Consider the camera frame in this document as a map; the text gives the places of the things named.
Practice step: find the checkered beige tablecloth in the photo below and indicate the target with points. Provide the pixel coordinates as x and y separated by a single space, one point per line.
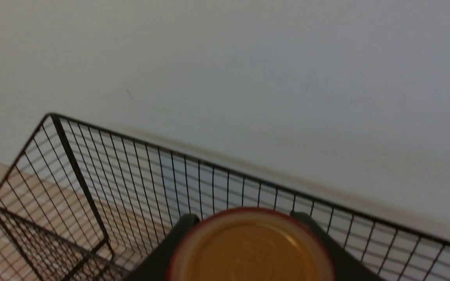
58 204

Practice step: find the black wire mesh shelf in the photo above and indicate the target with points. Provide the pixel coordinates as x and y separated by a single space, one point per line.
172 184

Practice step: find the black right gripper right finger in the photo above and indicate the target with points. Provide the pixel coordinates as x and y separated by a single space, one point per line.
338 253

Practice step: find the soy sauce bottle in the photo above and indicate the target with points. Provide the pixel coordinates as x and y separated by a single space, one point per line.
251 244

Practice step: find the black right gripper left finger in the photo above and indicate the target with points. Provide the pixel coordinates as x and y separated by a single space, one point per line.
155 265

